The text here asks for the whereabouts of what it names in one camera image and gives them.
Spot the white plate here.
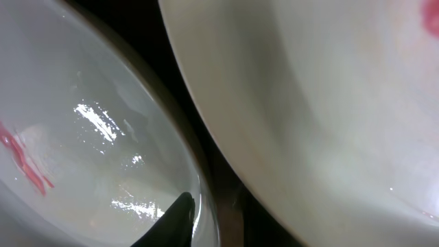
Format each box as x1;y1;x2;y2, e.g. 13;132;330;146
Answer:
159;0;438;246
1;1;221;246

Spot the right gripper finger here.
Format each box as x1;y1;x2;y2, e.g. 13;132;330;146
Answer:
131;192;195;247

